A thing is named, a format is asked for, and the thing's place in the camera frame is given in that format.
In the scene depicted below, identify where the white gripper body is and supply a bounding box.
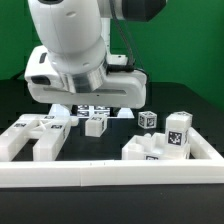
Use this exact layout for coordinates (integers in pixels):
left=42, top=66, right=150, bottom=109
left=25, top=46, right=147, bottom=108

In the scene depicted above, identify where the white chair seat part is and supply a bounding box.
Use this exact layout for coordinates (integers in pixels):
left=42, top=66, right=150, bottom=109
left=122, top=133, right=190, bottom=160

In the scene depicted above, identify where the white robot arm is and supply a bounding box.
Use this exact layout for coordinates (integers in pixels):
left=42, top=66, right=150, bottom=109
left=25, top=0, right=167, bottom=108

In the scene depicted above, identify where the white chair back part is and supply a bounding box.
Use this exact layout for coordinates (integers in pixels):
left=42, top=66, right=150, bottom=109
left=0, top=114, right=79, bottom=162

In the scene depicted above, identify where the white base tag sheet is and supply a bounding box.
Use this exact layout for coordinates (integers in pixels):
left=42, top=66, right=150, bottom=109
left=49, top=104, right=134, bottom=119

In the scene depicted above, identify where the white tagged nut cube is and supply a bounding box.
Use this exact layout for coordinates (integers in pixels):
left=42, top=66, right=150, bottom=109
left=138, top=111, right=157, bottom=129
left=174, top=111, right=193, bottom=127

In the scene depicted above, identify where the white U-shaped obstacle fence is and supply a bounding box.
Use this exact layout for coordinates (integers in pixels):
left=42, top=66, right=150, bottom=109
left=0, top=127, right=224, bottom=188

